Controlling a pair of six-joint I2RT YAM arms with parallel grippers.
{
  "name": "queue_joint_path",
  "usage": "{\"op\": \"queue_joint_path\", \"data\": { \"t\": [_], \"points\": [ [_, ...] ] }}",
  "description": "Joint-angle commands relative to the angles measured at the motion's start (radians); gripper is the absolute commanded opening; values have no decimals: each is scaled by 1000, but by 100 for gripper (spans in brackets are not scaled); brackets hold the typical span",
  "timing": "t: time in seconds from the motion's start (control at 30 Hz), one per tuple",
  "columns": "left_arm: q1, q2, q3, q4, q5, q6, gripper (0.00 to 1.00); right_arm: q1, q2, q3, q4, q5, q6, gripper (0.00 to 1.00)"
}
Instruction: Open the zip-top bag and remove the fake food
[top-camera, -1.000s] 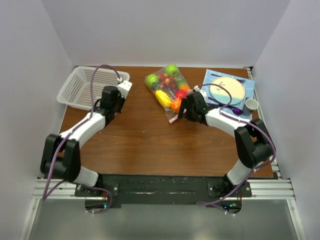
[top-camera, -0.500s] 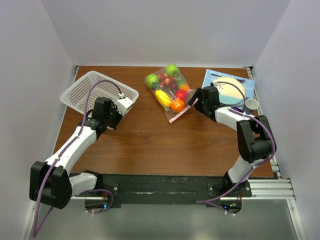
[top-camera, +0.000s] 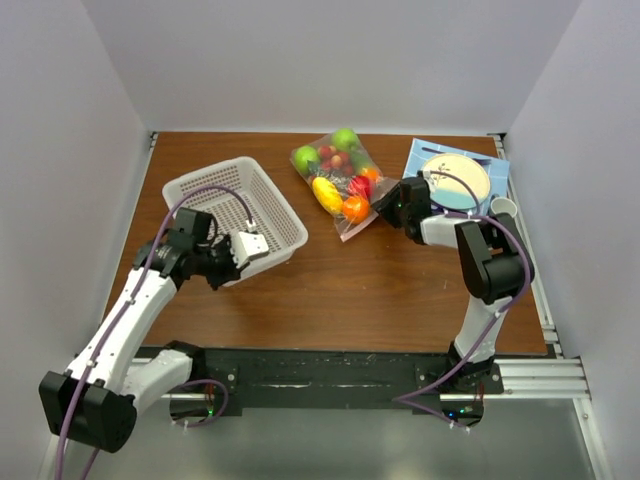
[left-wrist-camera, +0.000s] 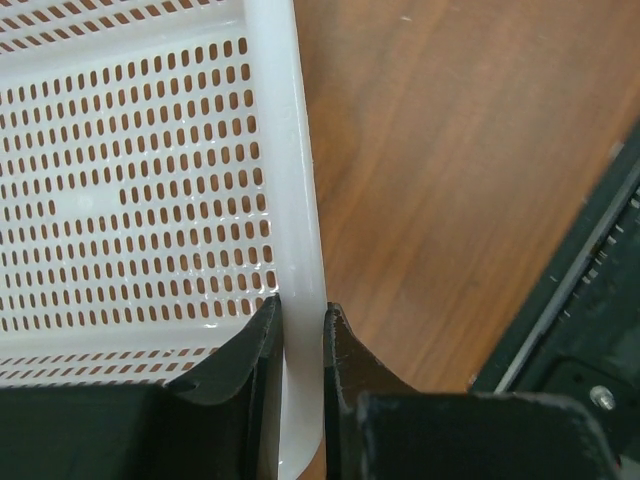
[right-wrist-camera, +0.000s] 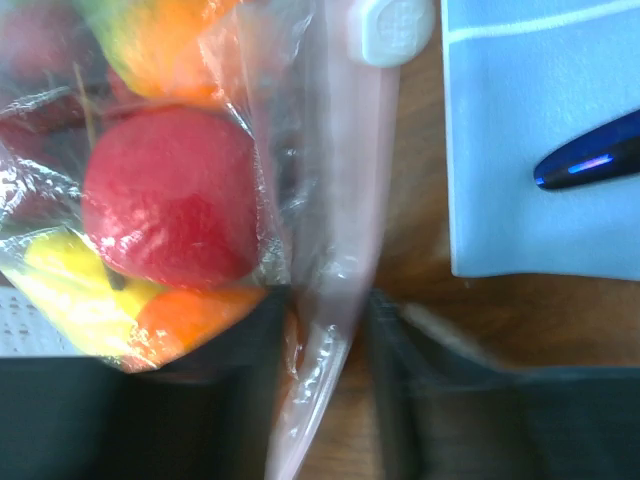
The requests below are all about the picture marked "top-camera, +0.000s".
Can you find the white perforated plastic basket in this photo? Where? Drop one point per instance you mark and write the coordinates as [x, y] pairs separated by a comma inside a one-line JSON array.
[[232, 189]]

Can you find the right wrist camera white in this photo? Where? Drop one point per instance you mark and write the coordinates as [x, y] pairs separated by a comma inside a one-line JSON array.
[[429, 178]]

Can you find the purple plastic knife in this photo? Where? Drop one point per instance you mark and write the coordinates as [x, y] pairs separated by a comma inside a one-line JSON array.
[[481, 161]]

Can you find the round cream blue plate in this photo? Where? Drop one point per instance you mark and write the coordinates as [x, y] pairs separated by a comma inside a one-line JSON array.
[[463, 184]]

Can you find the aluminium frame rail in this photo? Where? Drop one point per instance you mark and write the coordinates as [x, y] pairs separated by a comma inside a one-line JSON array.
[[581, 396]]

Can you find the yellow fake lemon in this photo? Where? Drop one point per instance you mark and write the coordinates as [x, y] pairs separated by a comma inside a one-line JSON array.
[[327, 195]]

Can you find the clear zip top bag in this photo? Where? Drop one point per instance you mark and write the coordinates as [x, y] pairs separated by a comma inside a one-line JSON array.
[[359, 159]]

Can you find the green fake apple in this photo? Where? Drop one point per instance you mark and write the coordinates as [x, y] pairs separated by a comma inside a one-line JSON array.
[[304, 158], [345, 139]]

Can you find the blue checked cloth napkin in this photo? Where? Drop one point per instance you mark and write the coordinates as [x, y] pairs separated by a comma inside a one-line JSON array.
[[498, 170]]

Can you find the orange fake orange front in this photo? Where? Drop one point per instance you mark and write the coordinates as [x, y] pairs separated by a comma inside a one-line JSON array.
[[355, 209]]

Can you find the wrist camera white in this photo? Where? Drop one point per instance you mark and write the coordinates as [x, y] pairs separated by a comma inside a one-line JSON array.
[[248, 245], [429, 178]]

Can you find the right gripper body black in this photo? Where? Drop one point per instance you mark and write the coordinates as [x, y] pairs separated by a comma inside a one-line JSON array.
[[398, 219]]

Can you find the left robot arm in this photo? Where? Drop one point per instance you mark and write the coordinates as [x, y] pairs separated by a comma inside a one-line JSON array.
[[96, 400]]

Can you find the white grey mug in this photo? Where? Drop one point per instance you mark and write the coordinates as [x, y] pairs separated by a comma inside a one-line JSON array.
[[503, 205]]

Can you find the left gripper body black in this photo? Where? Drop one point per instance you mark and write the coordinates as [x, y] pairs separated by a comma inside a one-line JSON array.
[[216, 263]]

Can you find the green fake apple top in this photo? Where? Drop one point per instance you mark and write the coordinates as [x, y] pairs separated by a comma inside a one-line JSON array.
[[345, 139]]

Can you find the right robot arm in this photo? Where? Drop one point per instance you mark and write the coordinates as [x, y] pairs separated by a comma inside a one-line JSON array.
[[496, 267]]

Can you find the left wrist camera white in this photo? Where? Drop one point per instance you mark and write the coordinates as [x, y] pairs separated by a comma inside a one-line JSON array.
[[248, 245]]

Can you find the fake red grape bunch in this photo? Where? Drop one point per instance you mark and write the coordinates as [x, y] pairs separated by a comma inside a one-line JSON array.
[[335, 161]]

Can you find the red fake apple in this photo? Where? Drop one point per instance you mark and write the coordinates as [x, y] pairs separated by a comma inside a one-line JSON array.
[[361, 185]]

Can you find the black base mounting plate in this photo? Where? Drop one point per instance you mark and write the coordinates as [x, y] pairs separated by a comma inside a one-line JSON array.
[[335, 380]]

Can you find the green fake apple left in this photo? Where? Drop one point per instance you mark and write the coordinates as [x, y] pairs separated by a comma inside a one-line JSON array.
[[304, 158]]

